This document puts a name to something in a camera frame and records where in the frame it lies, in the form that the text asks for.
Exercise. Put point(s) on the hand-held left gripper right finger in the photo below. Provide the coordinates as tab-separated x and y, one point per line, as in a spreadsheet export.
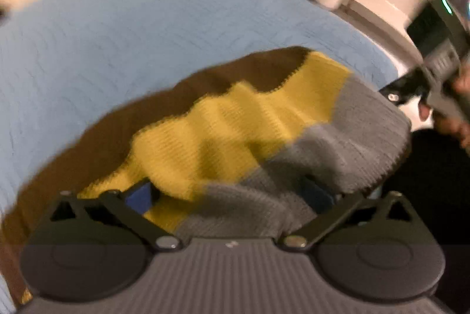
318	195

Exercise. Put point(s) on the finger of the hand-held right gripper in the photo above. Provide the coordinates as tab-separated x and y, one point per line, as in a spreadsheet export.
405	86

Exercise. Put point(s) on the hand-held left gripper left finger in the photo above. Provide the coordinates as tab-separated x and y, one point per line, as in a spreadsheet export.
141	198

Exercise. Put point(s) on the yellow brown grey knit sweater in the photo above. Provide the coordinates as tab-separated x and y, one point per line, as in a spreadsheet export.
227	130

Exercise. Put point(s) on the person's right hand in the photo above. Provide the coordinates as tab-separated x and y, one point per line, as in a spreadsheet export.
455	126

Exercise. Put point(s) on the blue quilted bed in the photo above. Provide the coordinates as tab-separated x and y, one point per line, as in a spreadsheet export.
110	27

